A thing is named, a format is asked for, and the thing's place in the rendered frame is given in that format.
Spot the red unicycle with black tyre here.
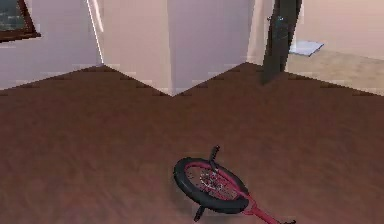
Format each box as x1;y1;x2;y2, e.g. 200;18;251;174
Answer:
172;144;298;224

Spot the pale blue flat mat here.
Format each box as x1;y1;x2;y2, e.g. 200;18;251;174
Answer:
288;39;326;58

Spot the dark brown framed window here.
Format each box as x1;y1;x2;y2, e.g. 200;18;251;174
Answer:
0;0;42;44

